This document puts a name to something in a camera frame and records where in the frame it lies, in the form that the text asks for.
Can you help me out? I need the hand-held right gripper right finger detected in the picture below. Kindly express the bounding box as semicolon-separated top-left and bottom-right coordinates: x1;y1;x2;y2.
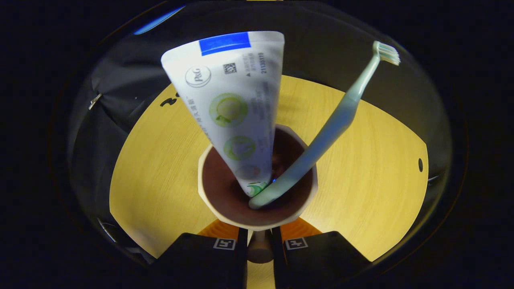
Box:
272;217;370;287

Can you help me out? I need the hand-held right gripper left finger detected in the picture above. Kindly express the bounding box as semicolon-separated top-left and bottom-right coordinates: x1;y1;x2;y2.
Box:
155;219;248;287

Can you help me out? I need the beige cup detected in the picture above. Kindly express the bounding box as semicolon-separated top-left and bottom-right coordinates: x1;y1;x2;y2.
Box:
198;124;318;263

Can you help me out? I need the light green toothbrush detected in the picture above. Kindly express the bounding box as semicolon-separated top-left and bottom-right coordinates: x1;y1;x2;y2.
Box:
248;40;401;210

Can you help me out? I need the white toothpaste tube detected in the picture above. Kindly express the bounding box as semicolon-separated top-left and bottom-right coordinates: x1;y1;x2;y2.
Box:
161;31;286;197

